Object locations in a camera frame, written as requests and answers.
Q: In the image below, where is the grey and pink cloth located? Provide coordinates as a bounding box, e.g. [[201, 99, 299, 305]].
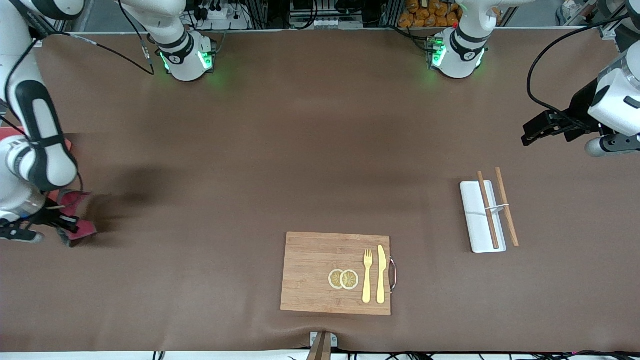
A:
[[47, 190, 98, 247]]

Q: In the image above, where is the brown wooden chopstick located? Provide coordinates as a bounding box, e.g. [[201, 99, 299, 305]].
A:
[[494, 167, 521, 247], [476, 171, 500, 250]]

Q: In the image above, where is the pink plastic bin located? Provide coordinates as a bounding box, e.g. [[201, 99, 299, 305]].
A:
[[0, 126, 72, 152]]

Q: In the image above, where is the white rectangular tray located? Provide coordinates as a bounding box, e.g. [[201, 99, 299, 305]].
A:
[[459, 180, 507, 254]]

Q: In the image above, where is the bag of orange snacks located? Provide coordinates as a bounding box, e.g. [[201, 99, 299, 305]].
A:
[[398, 0, 463, 29]]

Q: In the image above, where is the yellow plastic knife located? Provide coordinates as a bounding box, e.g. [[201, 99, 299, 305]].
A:
[[376, 244, 387, 305]]

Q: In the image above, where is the yellow plastic fork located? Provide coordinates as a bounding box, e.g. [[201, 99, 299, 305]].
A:
[[362, 249, 374, 304]]

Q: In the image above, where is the bamboo cutting board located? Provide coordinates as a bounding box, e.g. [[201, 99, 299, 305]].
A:
[[280, 231, 398, 316]]

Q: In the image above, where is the white power strip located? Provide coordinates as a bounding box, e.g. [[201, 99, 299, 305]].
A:
[[192, 0, 251, 31]]

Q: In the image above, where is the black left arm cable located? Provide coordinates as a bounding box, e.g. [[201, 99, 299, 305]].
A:
[[526, 15, 632, 126]]

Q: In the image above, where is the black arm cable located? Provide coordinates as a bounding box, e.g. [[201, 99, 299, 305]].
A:
[[526, 15, 632, 126], [4, 0, 156, 136]]

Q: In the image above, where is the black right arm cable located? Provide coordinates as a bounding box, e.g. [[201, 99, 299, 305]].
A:
[[4, 0, 156, 136]]

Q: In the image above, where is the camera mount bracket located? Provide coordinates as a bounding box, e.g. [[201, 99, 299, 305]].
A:
[[306, 331, 339, 360]]

